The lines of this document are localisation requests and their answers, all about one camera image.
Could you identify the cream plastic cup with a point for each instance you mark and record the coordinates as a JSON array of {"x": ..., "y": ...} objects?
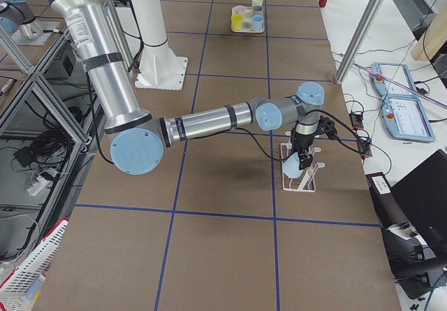
[{"x": 256, "y": 3}]

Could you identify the white plastic basket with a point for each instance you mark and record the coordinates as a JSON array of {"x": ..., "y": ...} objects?
[{"x": 21, "y": 288}]

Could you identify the black laptop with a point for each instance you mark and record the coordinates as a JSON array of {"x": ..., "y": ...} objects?
[{"x": 421, "y": 195}]

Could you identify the light blue plastic cup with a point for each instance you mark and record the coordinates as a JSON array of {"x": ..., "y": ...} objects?
[{"x": 290, "y": 167}]

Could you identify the grey plastic cup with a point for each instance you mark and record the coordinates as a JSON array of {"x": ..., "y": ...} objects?
[{"x": 257, "y": 11}]

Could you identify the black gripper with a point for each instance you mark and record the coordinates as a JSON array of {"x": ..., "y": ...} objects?
[{"x": 302, "y": 142}]

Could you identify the pink plastic cup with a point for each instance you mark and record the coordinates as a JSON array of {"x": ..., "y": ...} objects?
[{"x": 239, "y": 10}]

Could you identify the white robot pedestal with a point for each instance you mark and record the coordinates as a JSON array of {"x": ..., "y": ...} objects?
[{"x": 159, "y": 67}]

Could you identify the white wire cup rack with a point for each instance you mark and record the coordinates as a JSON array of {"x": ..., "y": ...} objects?
[{"x": 306, "y": 182}]

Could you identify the cream plastic tray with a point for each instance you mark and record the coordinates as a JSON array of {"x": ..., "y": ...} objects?
[{"x": 247, "y": 29}]

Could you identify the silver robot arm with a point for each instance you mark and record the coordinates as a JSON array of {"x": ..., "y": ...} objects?
[{"x": 138, "y": 140}]

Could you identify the long metal grabber stick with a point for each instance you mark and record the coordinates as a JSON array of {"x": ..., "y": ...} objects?
[{"x": 391, "y": 81}]

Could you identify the blue teach pendant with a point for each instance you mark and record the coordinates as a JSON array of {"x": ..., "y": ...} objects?
[
  {"x": 405, "y": 119},
  {"x": 398, "y": 72}
]

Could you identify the white power strip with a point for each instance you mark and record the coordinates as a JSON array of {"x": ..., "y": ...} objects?
[{"x": 38, "y": 185}]

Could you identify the aluminium frame post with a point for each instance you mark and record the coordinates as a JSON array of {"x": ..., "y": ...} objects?
[{"x": 359, "y": 35}]

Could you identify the yellow plastic cup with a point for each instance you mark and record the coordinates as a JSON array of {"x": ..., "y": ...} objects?
[{"x": 236, "y": 22}]

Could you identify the near blue teach pendant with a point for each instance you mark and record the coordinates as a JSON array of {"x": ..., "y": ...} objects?
[{"x": 405, "y": 119}]

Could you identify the far blue teach pendant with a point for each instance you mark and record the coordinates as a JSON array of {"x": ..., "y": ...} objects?
[{"x": 398, "y": 72}]

